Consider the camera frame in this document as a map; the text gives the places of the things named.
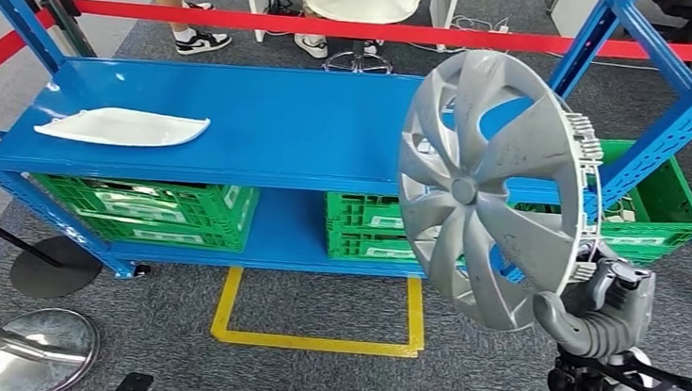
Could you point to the chrome stool base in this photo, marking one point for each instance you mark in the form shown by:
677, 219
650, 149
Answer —
357, 63

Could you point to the grey plastic wheel hubcap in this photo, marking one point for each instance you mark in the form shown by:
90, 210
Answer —
537, 154

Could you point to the chrome stanchion with round base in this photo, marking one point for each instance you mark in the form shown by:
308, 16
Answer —
37, 367

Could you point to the chrome stanchion post black top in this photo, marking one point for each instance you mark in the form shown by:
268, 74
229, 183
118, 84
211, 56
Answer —
63, 22

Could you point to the black robot body part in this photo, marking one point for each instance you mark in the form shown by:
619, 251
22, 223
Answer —
130, 389

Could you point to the blue metal shelf rack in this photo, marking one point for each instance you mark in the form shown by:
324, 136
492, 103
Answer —
264, 124

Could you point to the black stanchion with round base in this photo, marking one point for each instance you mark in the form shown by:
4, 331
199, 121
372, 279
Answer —
58, 269

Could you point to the green plastic crate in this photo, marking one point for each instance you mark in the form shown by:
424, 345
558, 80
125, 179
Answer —
132, 207
664, 203
362, 220

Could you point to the white cabinet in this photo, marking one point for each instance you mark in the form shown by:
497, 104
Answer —
572, 10

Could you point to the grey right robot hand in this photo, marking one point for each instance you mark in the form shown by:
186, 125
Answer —
617, 318

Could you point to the white plastic car trim part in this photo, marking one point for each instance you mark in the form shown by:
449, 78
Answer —
120, 127

